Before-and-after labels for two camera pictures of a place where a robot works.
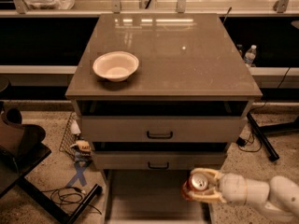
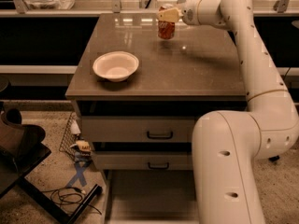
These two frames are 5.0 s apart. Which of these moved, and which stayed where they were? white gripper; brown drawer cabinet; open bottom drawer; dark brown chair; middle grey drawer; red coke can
Moved: white gripper; red coke can
Stayed: open bottom drawer; brown drawer cabinet; dark brown chair; middle grey drawer
